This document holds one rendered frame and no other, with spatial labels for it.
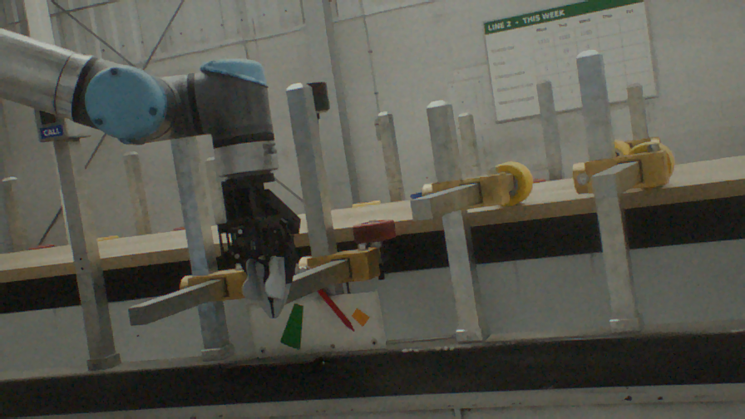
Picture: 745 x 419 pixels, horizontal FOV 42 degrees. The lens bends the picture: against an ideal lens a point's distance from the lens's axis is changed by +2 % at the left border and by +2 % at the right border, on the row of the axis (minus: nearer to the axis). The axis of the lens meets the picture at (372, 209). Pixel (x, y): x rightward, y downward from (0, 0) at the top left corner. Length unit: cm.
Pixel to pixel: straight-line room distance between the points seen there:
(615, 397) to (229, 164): 71
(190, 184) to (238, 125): 44
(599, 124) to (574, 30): 730
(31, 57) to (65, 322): 109
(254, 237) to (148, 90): 26
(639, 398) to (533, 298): 31
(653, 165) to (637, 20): 724
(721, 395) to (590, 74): 52
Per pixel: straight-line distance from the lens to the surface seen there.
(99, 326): 195
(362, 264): 164
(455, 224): 158
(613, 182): 126
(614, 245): 152
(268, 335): 174
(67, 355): 231
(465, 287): 159
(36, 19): 326
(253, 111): 137
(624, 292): 153
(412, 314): 186
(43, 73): 129
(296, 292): 146
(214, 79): 138
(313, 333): 170
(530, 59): 887
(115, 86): 125
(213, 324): 180
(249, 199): 138
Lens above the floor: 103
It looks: 3 degrees down
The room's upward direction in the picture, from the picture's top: 9 degrees counter-clockwise
